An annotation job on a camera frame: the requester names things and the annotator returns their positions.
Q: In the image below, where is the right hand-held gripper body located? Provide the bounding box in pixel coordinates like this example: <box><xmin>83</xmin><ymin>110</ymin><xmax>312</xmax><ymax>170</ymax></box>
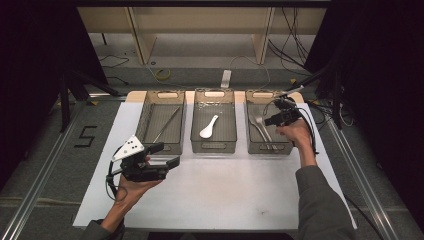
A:
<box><xmin>274</xmin><ymin>84</ymin><xmax>305</xmax><ymax>127</ymax></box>

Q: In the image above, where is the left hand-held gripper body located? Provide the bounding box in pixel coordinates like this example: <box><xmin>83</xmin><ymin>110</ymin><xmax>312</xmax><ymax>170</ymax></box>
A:
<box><xmin>111</xmin><ymin>134</ymin><xmax>169</xmax><ymax>183</ymax></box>

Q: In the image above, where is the metal fork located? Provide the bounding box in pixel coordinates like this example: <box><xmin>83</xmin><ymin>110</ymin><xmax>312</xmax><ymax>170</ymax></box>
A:
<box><xmin>253</xmin><ymin>114</ymin><xmax>280</xmax><ymax>152</ymax></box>

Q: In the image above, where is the metal table knife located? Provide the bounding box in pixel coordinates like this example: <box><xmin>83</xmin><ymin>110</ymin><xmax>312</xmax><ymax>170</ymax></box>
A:
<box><xmin>248</xmin><ymin>113</ymin><xmax>272</xmax><ymax>145</ymax></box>

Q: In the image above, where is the grey transparent plastic bin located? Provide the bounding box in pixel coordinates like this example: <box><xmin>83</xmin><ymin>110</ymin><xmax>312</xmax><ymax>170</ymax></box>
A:
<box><xmin>244</xmin><ymin>89</ymin><xmax>298</xmax><ymax>155</ymax></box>
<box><xmin>133</xmin><ymin>89</ymin><xmax>187</xmax><ymax>156</ymax></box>
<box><xmin>190</xmin><ymin>88</ymin><xmax>238</xmax><ymax>154</ymax></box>

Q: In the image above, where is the metal chopstick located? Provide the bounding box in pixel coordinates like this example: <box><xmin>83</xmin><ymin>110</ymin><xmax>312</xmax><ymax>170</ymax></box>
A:
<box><xmin>153</xmin><ymin>106</ymin><xmax>181</xmax><ymax>144</ymax></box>
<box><xmin>153</xmin><ymin>106</ymin><xmax>182</xmax><ymax>144</ymax></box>

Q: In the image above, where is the white plastic spoon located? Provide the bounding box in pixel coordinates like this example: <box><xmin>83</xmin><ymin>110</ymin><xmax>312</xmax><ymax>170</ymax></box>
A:
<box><xmin>199</xmin><ymin>114</ymin><xmax>220</xmax><ymax>140</ymax></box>

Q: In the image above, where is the person's right hand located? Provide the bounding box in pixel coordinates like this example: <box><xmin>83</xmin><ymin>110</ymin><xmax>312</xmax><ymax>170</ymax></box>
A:
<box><xmin>275</xmin><ymin>120</ymin><xmax>315</xmax><ymax>152</ymax></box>

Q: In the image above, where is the person's left hand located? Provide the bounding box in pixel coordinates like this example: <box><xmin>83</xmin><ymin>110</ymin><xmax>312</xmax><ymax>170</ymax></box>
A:
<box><xmin>113</xmin><ymin>174</ymin><xmax>163</xmax><ymax>214</ymax></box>

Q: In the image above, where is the black metal stand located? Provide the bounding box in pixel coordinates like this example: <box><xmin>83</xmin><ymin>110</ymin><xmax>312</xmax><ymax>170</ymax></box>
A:
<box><xmin>285</xmin><ymin>62</ymin><xmax>345</xmax><ymax>131</ymax></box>
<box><xmin>57</xmin><ymin>69</ymin><xmax>123</xmax><ymax>134</ymax></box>

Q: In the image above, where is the white table sheet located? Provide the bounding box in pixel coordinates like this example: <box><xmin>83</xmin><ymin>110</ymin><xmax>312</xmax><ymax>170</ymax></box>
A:
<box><xmin>72</xmin><ymin>101</ymin><xmax>358</xmax><ymax>233</ymax></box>

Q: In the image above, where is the white power strip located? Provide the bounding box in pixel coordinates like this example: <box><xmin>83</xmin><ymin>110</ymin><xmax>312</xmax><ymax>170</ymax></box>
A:
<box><xmin>220</xmin><ymin>69</ymin><xmax>233</xmax><ymax>90</ymax></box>

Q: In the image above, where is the yellow tape roll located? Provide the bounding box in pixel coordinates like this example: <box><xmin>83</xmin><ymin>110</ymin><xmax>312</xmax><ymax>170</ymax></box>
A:
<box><xmin>154</xmin><ymin>68</ymin><xmax>173</xmax><ymax>81</ymax></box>

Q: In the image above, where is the black curtain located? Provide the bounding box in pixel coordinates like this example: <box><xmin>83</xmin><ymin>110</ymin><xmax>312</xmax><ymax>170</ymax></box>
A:
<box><xmin>303</xmin><ymin>0</ymin><xmax>424</xmax><ymax>232</ymax></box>
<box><xmin>0</xmin><ymin>0</ymin><xmax>108</xmax><ymax>189</ymax></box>

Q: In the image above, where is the beige wooden desk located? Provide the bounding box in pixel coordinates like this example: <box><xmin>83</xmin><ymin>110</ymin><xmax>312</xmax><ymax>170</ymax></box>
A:
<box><xmin>76</xmin><ymin>6</ymin><xmax>328</xmax><ymax>66</ymax></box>

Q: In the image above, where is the left hand-held gripper cable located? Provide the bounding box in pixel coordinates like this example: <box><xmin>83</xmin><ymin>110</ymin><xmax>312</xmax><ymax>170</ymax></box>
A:
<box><xmin>105</xmin><ymin>154</ymin><xmax>130</xmax><ymax>203</ymax></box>

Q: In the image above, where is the white floor cable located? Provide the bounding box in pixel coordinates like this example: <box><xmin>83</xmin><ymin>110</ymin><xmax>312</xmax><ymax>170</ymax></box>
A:
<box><xmin>229</xmin><ymin>54</ymin><xmax>272</xmax><ymax>90</ymax></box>
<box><xmin>144</xmin><ymin>62</ymin><xmax>188</xmax><ymax>90</ymax></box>

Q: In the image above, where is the bundle of black cables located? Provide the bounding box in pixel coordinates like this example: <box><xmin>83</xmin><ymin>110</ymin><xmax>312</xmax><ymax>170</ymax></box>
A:
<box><xmin>267</xmin><ymin>6</ymin><xmax>312</xmax><ymax>77</ymax></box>

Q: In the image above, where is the black floor cable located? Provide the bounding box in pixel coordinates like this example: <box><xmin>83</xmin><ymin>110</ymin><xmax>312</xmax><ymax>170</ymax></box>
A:
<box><xmin>97</xmin><ymin>54</ymin><xmax>131</xmax><ymax>86</ymax></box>

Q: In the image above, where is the aluminium floor rail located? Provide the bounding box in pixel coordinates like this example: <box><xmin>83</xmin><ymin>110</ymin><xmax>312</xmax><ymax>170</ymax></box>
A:
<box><xmin>0</xmin><ymin>93</ymin><xmax>128</xmax><ymax>240</ymax></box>
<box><xmin>323</xmin><ymin>116</ymin><xmax>402</xmax><ymax>240</ymax></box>

